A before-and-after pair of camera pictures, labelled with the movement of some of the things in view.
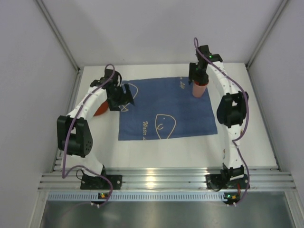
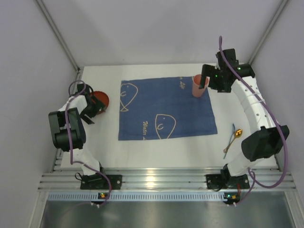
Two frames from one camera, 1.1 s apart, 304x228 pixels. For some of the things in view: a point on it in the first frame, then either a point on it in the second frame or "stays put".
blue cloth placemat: x=165 y=107 stays put
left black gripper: x=121 y=98 → x=95 y=107
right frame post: x=251 y=59 stays put
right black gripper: x=200 y=77 → x=205 y=70
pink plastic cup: x=198 y=90 stays put
